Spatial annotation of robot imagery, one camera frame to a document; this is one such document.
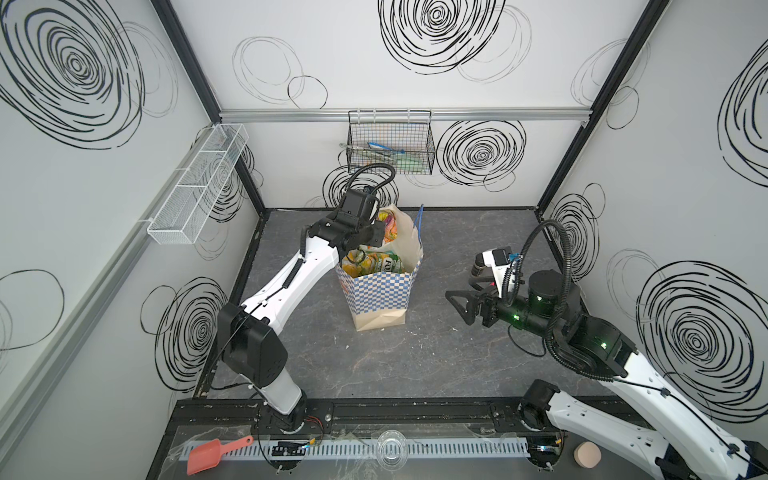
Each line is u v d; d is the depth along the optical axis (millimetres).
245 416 754
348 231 563
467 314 547
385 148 898
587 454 665
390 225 807
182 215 726
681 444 405
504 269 486
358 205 598
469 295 534
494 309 541
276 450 722
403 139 963
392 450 696
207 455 684
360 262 651
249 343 422
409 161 867
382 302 803
